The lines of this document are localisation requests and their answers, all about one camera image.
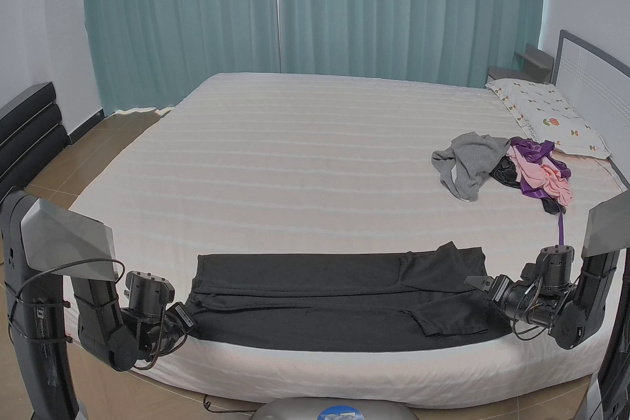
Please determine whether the grey garment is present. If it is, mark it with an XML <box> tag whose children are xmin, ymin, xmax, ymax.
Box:
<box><xmin>431</xmin><ymin>132</ymin><xmax>511</xmax><ymax>202</ymax></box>

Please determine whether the black T-shirt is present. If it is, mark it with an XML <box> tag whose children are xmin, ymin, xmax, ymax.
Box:
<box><xmin>188</xmin><ymin>241</ymin><xmax>514</xmax><ymax>354</ymax></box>

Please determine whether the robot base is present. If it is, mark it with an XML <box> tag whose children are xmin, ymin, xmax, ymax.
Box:
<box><xmin>251</xmin><ymin>397</ymin><xmax>419</xmax><ymax>420</ymax></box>

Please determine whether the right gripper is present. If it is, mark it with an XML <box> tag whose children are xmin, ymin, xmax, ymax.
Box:
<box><xmin>465</xmin><ymin>275</ymin><xmax>531</xmax><ymax>324</ymax></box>

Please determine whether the pile of clothes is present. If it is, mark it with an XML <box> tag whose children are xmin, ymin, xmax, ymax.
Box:
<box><xmin>490</xmin><ymin>137</ymin><xmax>574</xmax><ymax>247</ymax></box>

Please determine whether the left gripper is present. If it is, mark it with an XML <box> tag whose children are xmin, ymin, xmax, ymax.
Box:
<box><xmin>147</xmin><ymin>302</ymin><xmax>198</xmax><ymax>351</ymax></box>

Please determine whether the black cable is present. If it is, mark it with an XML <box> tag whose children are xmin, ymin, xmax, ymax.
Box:
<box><xmin>17</xmin><ymin>258</ymin><xmax>127</xmax><ymax>301</ymax></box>
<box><xmin>202</xmin><ymin>395</ymin><xmax>258</xmax><ymax>414</ymax></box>

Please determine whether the bed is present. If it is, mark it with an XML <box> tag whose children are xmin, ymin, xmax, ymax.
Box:
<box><xmin>69</xmin><ymin>29</ymin><xmax>630</xmax><ymax>411</ymax></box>

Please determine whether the grey bedside table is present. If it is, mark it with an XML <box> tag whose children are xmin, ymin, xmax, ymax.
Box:
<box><xmin>487</xmin><ymin>44</ymin><xmax>555</xmax><ymax>85</ymax></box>

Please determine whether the white printed pillow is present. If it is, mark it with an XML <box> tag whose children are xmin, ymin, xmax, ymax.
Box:
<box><xmin>485</xmin><ymin>78</ymin><xmax>612</xmax><ymax>159</ymax></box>

